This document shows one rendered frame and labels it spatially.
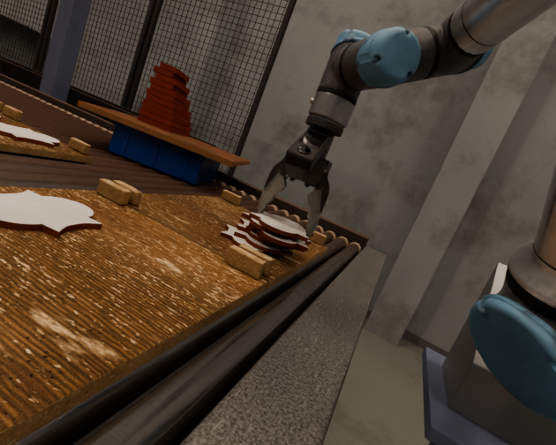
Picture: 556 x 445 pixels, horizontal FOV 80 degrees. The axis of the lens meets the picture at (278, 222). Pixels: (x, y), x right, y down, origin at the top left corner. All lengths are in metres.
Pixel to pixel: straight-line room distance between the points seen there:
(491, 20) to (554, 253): 0.32
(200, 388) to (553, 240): 0.30
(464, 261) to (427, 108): 1.38
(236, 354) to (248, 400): 0.06
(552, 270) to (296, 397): 0.24
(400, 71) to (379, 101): 2.90
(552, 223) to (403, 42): 0.31
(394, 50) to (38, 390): 0.51
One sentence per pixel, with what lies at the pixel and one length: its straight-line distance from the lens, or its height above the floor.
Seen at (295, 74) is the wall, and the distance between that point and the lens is 3.73.
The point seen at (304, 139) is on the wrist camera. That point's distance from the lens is 0.58.
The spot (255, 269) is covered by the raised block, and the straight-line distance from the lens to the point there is 0.48.
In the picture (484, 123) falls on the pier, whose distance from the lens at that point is 3.08.
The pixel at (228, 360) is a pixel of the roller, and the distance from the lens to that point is 0.34.
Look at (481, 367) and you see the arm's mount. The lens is 0.57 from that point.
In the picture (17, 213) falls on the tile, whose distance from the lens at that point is 0.47.
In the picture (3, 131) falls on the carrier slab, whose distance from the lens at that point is 0.92.
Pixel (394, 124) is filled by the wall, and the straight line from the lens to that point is 3.36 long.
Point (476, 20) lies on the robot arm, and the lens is 0.56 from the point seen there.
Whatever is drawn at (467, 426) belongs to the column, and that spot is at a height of 0.87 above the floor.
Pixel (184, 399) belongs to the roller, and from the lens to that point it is 0.29.
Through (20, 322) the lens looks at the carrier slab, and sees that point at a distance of 0.30.
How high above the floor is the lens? 1.11
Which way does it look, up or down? 10 degrees down
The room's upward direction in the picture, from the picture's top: 22 degrees clockwise
